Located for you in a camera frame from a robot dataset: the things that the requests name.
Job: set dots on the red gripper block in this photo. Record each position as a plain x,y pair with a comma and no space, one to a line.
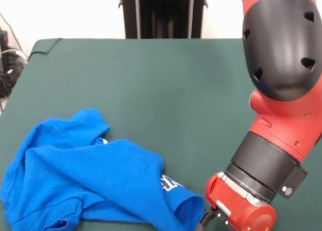
241,213

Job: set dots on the blue printed T-shirt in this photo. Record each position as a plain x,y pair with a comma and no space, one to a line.
75,178

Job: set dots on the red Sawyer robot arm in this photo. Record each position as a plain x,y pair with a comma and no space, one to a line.
276,115

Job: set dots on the dark green table cloth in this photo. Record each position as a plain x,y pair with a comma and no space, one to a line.
151,90

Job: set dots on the dark grey floor stand base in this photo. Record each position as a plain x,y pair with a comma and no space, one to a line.
10,72

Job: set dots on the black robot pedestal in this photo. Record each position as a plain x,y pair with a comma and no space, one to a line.
129,14

